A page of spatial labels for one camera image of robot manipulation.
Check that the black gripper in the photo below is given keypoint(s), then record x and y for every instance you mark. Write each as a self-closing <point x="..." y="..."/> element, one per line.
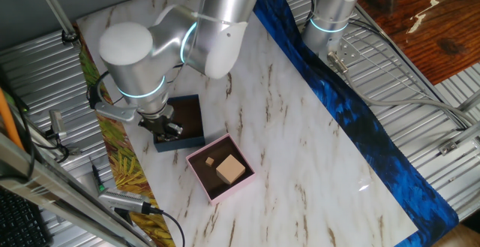
<point x="155" y="123"/>

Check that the dark blue cardboard box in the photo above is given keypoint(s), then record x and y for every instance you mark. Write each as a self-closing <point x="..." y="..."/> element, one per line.
<point x="187" y="142"/>

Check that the tiny wooden cube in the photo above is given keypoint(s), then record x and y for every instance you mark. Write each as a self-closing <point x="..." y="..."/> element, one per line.
<point x="209" y="161"/>

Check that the large wooden cube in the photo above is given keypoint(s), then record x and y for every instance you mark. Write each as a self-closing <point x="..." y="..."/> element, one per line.
<point x="230" y="169"/>

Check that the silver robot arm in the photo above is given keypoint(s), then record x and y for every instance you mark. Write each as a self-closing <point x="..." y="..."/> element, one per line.
<point x="135" y="67"/>

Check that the pink cardboard box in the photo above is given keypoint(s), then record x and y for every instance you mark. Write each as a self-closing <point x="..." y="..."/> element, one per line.
<point x="232" y="192"/>

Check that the yellow green painted cloth strip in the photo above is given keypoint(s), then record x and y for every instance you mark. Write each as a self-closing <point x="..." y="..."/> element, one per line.
<point x="112" y="145"/>

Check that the white marble pattern mat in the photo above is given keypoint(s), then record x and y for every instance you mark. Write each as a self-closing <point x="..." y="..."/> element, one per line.
<point x="300" y="164"/>

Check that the black rod base knob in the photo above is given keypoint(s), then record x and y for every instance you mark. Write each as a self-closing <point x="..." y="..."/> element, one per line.
<point x="70" y="37"/>

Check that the orange pole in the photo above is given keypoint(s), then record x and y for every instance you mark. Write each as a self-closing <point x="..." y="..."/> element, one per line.
<point x="9" y="119"/>

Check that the grey metal rod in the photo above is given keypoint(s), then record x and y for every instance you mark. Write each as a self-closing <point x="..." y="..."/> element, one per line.
<point x="52" y="3"/>

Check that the black keyboard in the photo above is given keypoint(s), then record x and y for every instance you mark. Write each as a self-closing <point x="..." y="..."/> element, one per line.
<point x="18" y="220"/>

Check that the blue painted cloth strip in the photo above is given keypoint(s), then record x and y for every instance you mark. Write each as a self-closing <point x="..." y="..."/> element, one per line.
<point x="375" y="145"/>

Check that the brown wood pattern board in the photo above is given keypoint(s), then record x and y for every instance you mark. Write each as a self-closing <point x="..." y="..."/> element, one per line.
<point x="431" y="25"/>

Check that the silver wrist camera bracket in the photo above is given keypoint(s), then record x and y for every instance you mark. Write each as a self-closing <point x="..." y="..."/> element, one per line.
<point x="116" y="112"/>

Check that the silver ribbed camera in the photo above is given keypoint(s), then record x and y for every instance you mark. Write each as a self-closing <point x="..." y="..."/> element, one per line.
<point x="123" y="200"/>

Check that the aluminium frame beam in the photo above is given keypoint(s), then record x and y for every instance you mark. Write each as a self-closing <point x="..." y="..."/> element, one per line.
<point x="56" y="190"/>

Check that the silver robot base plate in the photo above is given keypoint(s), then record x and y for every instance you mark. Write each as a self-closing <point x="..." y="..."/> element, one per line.
<point x="350" y="52"/>

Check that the aluminium rail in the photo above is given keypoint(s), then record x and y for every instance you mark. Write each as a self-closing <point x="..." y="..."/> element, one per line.
<point x="468" y="102"/>
<point x="461" y="138"/>

